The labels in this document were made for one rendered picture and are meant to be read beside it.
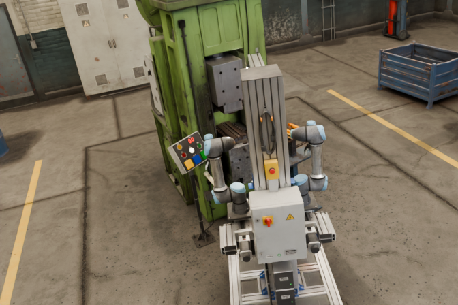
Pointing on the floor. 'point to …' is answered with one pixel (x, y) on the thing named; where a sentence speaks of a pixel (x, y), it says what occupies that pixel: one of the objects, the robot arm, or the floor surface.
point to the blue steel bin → (419, 71)
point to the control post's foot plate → (204, 239)
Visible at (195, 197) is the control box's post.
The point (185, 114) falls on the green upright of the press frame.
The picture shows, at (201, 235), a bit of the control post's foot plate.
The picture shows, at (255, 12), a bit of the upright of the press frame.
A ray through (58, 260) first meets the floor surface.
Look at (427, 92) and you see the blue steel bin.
